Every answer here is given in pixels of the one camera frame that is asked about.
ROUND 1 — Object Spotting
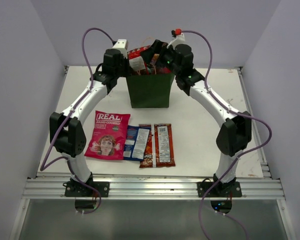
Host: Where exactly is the red candy bag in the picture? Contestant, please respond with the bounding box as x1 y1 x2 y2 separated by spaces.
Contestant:
127 45 159 75

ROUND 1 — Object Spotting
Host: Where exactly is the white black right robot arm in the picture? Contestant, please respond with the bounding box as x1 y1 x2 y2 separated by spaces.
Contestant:
140 40 252 185

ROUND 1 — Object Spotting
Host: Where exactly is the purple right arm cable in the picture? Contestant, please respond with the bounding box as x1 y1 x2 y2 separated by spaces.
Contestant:
198 29 273 240

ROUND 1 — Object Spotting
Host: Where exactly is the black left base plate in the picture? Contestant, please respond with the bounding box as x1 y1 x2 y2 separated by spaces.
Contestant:
62 181 110 198

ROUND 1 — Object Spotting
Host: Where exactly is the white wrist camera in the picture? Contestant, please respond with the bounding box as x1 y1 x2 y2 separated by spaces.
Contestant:
166 28 185 49
112 39 129 59

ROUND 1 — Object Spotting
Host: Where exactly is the pink Real chips bag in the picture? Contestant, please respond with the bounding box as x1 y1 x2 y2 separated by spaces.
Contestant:
84 110 131 161

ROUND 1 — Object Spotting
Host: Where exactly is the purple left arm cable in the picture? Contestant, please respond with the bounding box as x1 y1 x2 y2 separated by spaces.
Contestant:
39 27 117 215

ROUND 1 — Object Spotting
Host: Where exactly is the blue snack bag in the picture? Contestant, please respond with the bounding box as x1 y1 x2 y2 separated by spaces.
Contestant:
123 125 150 162

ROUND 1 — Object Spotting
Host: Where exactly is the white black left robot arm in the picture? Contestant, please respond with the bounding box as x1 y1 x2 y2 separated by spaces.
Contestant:
49 47 130 183

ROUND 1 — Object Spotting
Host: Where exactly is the aluminium rail frame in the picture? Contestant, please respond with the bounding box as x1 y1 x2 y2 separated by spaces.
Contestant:
10 79 296 240

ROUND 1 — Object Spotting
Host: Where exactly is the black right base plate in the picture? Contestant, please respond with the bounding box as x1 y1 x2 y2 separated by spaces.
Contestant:
196 181 243 198

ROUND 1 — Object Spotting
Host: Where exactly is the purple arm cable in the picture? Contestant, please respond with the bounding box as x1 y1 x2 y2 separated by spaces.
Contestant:
198 29 273 240
39 27 117 215

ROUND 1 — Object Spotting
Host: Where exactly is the orange red Doritos bag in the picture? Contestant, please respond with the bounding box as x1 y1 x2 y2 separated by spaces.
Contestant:
138 123 176 169

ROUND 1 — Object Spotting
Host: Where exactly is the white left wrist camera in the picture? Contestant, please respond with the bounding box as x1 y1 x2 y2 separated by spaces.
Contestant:
112 39 129 59

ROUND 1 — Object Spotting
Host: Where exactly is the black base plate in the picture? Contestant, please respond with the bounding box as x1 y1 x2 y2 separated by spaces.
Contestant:
196 181 243 198
62 181 110 198

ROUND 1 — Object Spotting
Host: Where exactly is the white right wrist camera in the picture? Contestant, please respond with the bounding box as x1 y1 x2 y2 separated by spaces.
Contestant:
166 28 185 49

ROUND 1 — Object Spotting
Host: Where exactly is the green brown paper bag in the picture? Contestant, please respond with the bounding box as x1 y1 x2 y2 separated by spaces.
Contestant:
126 36 176 109

